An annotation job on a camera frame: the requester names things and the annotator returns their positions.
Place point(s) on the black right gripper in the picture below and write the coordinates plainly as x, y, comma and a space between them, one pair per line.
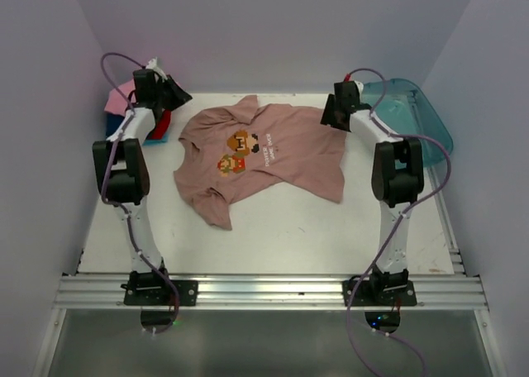
328, 114

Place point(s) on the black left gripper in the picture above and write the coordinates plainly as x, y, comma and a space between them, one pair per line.
179, 97

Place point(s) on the dusty pink printed t-shirt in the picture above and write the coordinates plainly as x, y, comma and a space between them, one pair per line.
233, 152

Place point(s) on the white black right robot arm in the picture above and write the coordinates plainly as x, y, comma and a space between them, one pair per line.
397, 180

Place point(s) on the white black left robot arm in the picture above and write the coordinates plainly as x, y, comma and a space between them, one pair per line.
124, 183

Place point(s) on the folded red t-shirt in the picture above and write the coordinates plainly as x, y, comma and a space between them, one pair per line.
161, 127

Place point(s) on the folded teal t-shirt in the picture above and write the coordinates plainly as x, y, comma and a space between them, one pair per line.
153, 142

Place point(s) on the folded pink t-shirt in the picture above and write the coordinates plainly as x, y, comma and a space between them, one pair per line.
124, 98

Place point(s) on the folded navy blue t-shirt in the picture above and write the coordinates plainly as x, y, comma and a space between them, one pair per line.
113, 121

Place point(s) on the teal plastic bin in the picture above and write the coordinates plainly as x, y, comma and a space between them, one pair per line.
406, 110

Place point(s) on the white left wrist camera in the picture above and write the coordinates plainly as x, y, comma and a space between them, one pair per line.
153, 64

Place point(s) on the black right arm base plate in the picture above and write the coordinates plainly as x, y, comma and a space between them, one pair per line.
367, 296

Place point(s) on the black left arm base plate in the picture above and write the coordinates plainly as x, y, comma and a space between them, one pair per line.
162, 295

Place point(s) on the aluminium mounting rail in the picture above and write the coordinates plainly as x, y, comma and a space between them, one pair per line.
277, 292

